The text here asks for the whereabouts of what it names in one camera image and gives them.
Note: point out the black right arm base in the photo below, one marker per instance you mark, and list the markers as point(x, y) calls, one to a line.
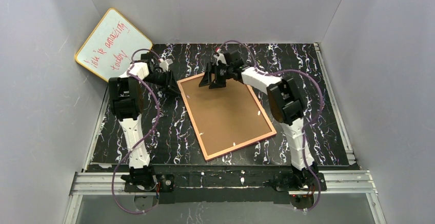
point(288, 181)

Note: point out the black marble pattern board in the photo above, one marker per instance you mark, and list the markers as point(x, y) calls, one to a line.
point(174, 141)

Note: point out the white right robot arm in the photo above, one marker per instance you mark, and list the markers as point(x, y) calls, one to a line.
point(285, 102)

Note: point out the pink wooden picture frame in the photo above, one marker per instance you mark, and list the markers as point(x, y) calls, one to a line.
point(193, 120)

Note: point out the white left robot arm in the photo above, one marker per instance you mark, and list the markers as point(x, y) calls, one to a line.
point(125, 95)

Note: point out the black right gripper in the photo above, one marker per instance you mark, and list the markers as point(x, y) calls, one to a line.
point(218, 76)

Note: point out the yellow rimmed whiteboard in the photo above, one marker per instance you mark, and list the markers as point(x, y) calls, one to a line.
point(108, 49)

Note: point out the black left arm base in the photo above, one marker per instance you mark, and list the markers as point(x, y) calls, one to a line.
point(162, 183)

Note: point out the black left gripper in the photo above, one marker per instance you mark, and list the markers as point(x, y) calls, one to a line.
point(165, 79)

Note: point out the aluminium rail frame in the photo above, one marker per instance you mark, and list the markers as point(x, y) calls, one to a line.
point(202, 190)

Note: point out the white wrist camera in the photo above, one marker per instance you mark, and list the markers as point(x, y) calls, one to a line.
point(219, 58)
point(165, 63)

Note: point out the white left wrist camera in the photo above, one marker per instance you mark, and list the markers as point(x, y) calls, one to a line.
point(165, 63)

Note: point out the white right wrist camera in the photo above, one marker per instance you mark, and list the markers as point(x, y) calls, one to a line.
point(219, 58)

